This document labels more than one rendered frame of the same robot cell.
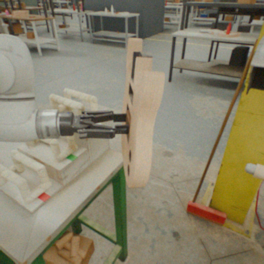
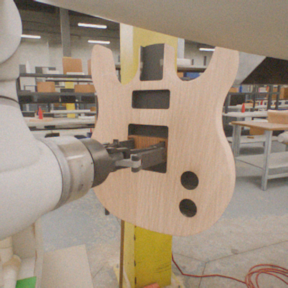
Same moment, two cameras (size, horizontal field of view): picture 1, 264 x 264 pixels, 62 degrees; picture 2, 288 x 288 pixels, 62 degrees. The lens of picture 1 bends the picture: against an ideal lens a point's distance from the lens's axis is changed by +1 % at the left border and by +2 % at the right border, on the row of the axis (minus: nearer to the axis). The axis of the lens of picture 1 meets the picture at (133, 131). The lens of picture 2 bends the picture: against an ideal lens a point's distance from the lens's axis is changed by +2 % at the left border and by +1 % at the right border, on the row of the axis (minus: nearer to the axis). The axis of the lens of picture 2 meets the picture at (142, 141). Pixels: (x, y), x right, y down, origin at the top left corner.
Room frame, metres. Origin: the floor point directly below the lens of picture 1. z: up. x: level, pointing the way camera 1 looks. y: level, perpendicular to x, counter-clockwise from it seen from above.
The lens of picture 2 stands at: (0.29, 0.42, 1.37)
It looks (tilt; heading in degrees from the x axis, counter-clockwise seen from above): 12 degrees down; 309
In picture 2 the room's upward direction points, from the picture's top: straight up
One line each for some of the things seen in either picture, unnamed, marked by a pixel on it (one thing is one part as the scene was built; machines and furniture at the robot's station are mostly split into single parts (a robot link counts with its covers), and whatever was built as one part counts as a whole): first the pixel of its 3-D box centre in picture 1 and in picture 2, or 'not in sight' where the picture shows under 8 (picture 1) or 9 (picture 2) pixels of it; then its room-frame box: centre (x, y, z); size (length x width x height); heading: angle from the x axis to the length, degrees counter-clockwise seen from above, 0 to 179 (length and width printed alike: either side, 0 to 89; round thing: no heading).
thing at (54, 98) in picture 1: (66, 102); not in sight; (0.86, 0.29, 1.20); 0.20 x 0.03 x 0.03; 58
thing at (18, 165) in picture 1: (17, 162); not in sight; (0.70, 0.49, 0.99); 0.03 x 0.03 x 0.09
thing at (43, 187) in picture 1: (38, 191); not in sight; (0.57, 0.36, 0.96); 0.11 x 0.03 x 0.03; 149
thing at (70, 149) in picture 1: (66, 151); (7, 279); (0.71, 0.27, 1.04); 0.11 x 0.03 x 0.03; 149
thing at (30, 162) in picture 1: (27, 161); not in sight; (0.66, 0.42, 1.04); 0.20 x 0.03 x 0.03; 58
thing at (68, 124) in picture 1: (76, 124); (95, 161); (0.57, 0.18, 1.26); 0.09 x 0.08 x 0.07; 98
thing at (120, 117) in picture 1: (124, 117); (129, 146); (0.63, 0.03, 1.25); 0.07 x 0.01 x 0.03; 99
